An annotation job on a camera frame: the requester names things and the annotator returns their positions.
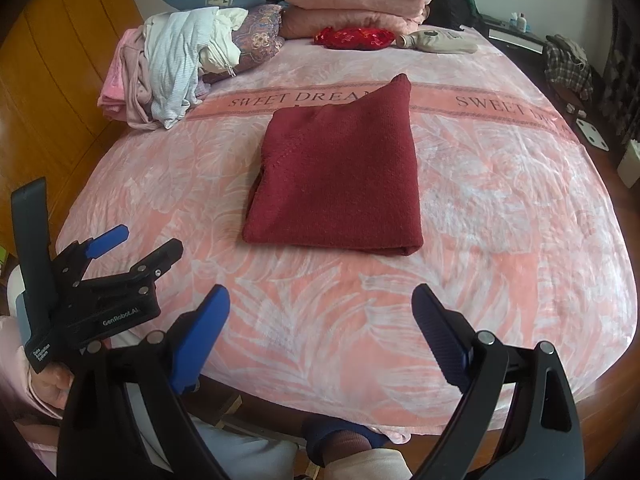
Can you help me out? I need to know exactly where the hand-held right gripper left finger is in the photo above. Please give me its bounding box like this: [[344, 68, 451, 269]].
[[57, 284, 231, 480]]

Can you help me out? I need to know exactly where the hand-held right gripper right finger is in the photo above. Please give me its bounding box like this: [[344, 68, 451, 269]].
[[411, 283, 586, 480]]

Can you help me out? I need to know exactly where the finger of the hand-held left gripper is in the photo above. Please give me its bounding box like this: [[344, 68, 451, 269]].
[[52, 224, 131, 281], [124, 238, 185, 281]]

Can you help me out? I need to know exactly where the dark red knit sweater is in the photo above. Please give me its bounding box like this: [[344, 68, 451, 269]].
[[242, 73, 425, 257]]

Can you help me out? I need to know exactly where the person's left forearm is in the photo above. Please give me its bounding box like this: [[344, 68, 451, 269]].
[[0, 310, 68, 466]]

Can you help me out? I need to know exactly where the person's left hand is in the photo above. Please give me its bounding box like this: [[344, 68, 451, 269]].
[[31, 363, 77, 408]]

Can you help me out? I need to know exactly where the pink printed blanket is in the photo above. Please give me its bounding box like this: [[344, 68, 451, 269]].
[[55, 27, 636, 446]]

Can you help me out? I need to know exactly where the person's leg in light trousers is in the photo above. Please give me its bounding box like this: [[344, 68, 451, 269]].
[[192, 417, 301, 480]]

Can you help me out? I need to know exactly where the person's foot in dark sock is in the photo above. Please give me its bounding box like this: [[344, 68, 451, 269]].
[[300, 415, 390, 467]]

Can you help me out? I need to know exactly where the mauve garment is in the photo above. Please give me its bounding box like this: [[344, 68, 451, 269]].
[[120, 35, 211, 131]]

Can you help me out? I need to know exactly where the bright pink garment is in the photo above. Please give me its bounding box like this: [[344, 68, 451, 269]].
[[97, 27, 138, 121]]

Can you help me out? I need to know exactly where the white striped garment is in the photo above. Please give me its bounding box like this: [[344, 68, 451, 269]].
[[145, 7, 221, 131]]

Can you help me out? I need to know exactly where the cream white garment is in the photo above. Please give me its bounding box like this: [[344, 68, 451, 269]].
[[200, 7, 249, 78]]

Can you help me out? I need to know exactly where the purple patterned pillow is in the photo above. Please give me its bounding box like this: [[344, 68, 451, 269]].
[[200, 4, 285, 86]]

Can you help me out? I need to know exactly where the white bathroom scale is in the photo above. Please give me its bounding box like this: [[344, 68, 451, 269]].
[[575, 119, 612, 153]]

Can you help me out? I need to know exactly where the white box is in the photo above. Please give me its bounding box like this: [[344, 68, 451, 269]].
[[616, 140, 640, 189]]

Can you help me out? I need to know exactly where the red patterned pouch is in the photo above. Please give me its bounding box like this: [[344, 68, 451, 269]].
[[314, 26, 396, 52]]

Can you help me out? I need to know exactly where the beige hot water bottle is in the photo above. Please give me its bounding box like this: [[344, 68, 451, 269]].
[[397, 29, 480, 55]]

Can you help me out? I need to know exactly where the plaid cloth on chair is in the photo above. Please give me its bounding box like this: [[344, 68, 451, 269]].
[[544, 34, 594, 93]]

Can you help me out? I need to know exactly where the dark side desk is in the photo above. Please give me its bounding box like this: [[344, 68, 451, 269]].
[[480, 10, 551, 54]]

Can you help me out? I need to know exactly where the dark patterned curtain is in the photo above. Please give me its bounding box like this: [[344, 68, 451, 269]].
[[602, 0, 640, 141]]

